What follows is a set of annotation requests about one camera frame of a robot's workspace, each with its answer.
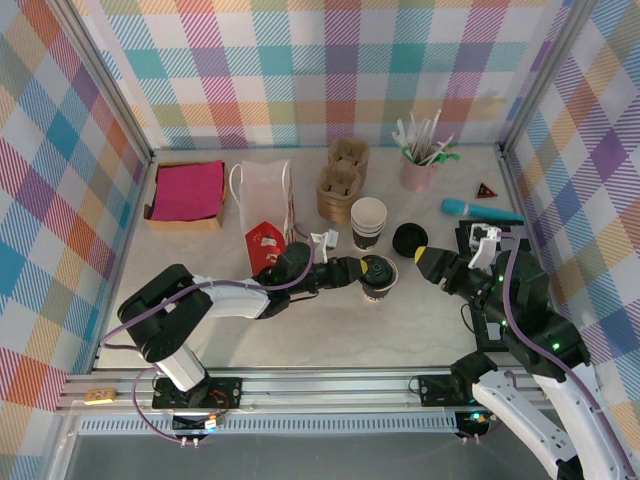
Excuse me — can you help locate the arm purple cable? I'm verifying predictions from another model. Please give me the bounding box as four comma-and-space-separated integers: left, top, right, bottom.
497, 229, 627, 480
102, 222, 317, 444

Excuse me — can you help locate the stack of pulp cup carriers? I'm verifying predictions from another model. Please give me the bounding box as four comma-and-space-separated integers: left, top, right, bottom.
315, 138, 372, 223

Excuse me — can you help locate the teal marker pen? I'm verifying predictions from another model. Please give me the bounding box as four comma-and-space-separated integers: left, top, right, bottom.
440, 198, 526, 225

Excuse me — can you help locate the stack of black paper cups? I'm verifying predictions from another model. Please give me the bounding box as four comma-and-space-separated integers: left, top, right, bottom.
349, 197, 389, 251

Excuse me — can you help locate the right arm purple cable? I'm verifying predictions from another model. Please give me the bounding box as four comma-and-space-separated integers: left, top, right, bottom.
497, 229, 627, 480

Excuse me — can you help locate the black plastic cup lid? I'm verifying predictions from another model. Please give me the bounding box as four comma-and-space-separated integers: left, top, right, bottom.
362, 253, 397, 289

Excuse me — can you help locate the black controller board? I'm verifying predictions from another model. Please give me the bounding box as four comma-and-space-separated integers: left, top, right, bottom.
172, 413, 227, 433
457, 409, 501, 437

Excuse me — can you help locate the white red printed paper bag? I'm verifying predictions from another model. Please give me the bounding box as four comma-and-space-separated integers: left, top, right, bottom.
228, 159, 297, 277

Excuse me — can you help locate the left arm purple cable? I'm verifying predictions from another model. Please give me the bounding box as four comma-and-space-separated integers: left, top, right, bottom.
102, 222, 317, 444

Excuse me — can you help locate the grey slotted cable duct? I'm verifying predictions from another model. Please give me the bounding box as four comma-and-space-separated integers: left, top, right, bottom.
77, 416, 464, 437

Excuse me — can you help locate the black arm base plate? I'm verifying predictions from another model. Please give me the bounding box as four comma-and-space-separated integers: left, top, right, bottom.
152, 377, 244, 409
417, 373, 501, 409

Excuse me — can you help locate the black silver chessboard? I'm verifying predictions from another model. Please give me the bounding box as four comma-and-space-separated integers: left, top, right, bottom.
454, 217, 566, 354

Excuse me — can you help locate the aluminium frame rail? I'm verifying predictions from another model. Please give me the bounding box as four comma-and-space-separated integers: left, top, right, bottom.
54, 367, 551, 414

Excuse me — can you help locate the pink holder cup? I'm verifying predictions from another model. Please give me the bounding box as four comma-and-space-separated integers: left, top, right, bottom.
398, 145, 441, 193

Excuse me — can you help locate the aluminium frame post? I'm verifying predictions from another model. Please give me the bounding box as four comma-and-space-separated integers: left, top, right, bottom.
47, 0, 154, 166
499, 0, 589, 152

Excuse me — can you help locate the small yellow tag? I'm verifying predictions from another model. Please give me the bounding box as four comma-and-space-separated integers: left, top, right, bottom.
84, 387, 118, 406

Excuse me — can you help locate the cardboard napkin box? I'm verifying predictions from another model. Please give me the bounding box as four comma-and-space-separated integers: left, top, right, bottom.
143, 160, 231, 233

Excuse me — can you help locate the black paper coffee cup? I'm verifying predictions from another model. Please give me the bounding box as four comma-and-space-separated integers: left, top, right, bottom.
360, 254, 400, 304

